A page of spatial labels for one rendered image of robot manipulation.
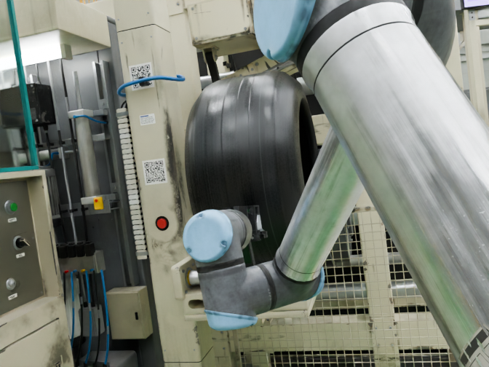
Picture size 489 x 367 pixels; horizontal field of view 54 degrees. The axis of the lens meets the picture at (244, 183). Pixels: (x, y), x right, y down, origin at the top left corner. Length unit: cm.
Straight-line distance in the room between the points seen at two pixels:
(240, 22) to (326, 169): 105
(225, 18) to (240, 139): 64
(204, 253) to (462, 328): 56
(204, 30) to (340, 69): 133
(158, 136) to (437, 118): 116
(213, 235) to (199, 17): 105
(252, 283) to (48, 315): 74
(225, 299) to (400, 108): 56
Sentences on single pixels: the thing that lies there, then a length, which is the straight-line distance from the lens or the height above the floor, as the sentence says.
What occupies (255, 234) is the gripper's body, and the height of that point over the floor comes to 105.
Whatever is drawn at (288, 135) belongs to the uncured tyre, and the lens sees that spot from 119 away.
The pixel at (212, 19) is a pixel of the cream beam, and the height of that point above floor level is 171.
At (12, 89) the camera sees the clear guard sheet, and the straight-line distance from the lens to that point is 149.
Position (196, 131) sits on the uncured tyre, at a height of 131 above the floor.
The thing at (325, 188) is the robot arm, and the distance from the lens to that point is 73.
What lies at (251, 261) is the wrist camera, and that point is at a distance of 106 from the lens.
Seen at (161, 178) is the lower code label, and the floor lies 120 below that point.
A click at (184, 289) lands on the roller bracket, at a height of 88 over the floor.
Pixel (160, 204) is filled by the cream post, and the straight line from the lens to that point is 148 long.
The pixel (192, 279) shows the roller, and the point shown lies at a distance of 140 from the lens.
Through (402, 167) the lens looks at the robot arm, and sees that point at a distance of 38.
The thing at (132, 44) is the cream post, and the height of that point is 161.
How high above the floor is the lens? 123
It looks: 3 degrees down
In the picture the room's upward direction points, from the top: 7 degrees counter-clockwise
